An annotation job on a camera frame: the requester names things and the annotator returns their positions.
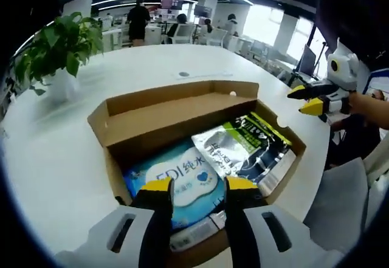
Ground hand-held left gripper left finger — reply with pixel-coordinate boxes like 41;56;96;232
54;179;176;268

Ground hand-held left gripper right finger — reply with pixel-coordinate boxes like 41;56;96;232
223;175;344;268

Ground blue wet wipes soft packet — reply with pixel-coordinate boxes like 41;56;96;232
123;142;227;231

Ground silver green snack pouch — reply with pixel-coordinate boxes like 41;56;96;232
190;111;298;198

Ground brown cardboard shoe box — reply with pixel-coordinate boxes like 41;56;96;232
87;80;307;252

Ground person's right hand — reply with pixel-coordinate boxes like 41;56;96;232
348;93;370;120

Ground large desk monitor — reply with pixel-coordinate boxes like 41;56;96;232
299;44;317;76

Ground row of white office chairs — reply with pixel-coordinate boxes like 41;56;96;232
236;33;298;77

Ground grey mesh office chair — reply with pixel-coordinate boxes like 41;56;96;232
303;157;389;253

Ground dark monitor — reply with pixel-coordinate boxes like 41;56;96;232
194;5;213;16

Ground white office chair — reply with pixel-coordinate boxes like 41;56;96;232
174;23;198;46

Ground purple lit monitor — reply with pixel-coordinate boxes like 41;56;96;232
160;0;182;10

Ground green potted plant white pot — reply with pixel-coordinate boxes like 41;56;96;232
13;11;106;105

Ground white square pillar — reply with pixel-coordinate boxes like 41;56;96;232
62;0;92;18

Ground blue framed wall poster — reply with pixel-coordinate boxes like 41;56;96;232
363;67;389;94

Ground white table cable outlet strip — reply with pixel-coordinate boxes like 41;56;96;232
171;69;234;80

